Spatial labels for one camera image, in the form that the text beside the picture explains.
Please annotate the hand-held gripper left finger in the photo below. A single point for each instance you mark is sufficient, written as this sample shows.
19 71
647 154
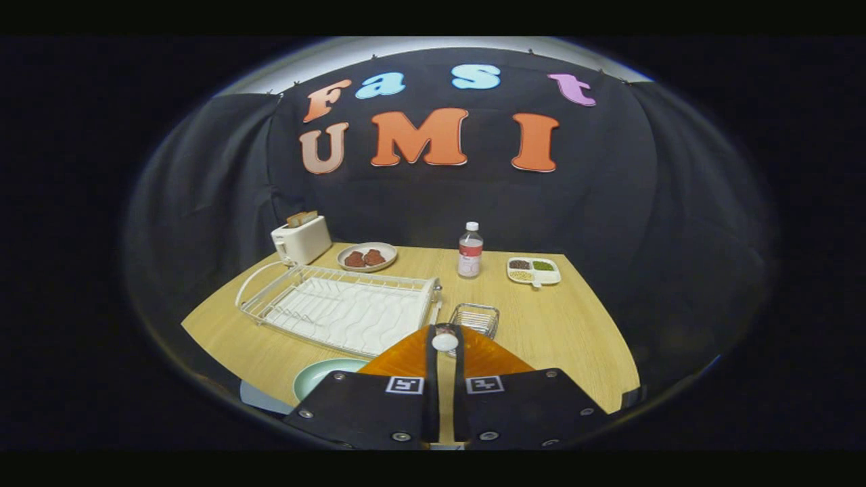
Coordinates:
431 399

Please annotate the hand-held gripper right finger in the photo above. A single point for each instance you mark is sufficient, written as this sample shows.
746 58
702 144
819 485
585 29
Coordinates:
460 399

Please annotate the pale green plate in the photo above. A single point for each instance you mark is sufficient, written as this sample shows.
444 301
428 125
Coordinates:
318 379

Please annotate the round beige plate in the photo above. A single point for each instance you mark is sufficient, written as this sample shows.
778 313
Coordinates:
389 253

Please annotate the white drying mat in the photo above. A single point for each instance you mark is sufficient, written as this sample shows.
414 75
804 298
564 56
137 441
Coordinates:
352 314

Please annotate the clear bottle with red label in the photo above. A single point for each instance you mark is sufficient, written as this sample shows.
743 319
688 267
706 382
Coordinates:
470 260

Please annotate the white divided snack tray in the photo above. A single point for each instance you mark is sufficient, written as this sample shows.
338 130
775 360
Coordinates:
549 277

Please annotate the brown meat piece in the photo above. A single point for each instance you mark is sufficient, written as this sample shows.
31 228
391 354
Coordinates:
374 257
354 260

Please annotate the pale grey-blue object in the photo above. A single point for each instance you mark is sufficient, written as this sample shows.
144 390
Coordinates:
264 399

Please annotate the white toaster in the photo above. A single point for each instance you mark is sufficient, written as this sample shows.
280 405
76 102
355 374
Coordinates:
304 243

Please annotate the toast slice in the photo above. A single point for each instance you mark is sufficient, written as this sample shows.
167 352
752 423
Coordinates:
302 218

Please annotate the black table bracket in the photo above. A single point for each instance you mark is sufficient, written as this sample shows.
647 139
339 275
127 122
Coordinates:
631 398

